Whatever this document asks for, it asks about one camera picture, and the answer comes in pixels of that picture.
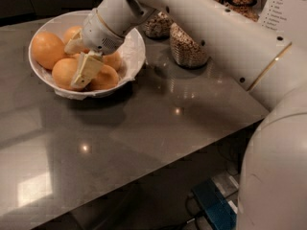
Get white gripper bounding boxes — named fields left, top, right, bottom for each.
left=64, top=9, right=125, bottom=89

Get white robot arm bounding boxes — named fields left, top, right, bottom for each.
left=65, top=0, right=307, bottom=230

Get small middle orange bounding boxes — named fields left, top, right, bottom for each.
left=70, top=53, right=81, bottom=59

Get large left orange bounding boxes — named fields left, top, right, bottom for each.
left=31, top=32, right=66, bottom=70

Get plastic liner in bowl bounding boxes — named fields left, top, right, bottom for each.
left=41, top=11, right=147, bottom=101

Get white bowl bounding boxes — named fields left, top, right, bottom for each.
left=28, top=10, right=147, bottom=100

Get left cereal glass jar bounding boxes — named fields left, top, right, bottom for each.
left=142, top=11, right=174, bottom=39

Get middle cereal glass jar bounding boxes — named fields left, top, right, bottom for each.
left=170, top=23, right=209, bottom=69

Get blue box on floor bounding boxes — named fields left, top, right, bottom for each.
left=192, top=179, right=237, bottom=230

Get allergens information card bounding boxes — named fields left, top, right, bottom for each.
left=259, top=0, right=307, bottom=47

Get black cables on floor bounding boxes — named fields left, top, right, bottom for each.
left=159, top=137, right=241, bottom=230

